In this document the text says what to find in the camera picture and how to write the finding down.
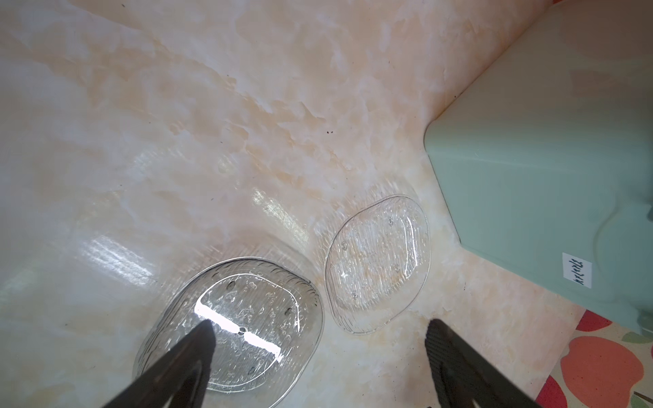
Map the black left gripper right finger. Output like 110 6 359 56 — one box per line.
424 319 538 408

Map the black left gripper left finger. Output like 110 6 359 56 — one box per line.
105 320 215 408

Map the grey glass plate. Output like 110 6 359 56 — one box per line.
133 257 324 407

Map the clear glass plate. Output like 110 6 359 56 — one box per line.
324 195 431 335

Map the light green plastic bin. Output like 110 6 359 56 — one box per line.
424 1 652 336

